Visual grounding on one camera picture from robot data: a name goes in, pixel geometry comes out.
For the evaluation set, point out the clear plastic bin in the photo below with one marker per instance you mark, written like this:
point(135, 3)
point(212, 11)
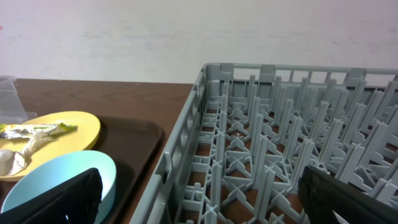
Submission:
point(12, 110)

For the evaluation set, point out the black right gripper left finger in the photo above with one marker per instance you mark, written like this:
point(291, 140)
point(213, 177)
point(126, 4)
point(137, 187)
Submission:
point(76, 200)

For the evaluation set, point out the green snack wrapper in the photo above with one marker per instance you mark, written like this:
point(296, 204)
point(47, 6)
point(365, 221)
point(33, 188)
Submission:
point(24, 131)

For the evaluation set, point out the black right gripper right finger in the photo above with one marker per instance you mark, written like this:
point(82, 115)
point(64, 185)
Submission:
point(323, 197)

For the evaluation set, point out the yellow plate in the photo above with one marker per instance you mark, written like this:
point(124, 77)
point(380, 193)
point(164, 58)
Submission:
point(65, 133)

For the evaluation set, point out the grey dishwasher rack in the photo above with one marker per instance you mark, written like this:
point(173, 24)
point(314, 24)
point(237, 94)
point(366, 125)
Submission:
point(246, 133)

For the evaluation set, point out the dark brown serving tray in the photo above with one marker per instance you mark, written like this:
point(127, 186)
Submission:
point(131, 143)

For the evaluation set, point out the light blue bowl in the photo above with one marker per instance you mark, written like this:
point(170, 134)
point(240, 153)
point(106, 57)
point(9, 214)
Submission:
point(59, 170)

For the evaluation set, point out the white tissue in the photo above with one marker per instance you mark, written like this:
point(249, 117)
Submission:
point(12, 162)

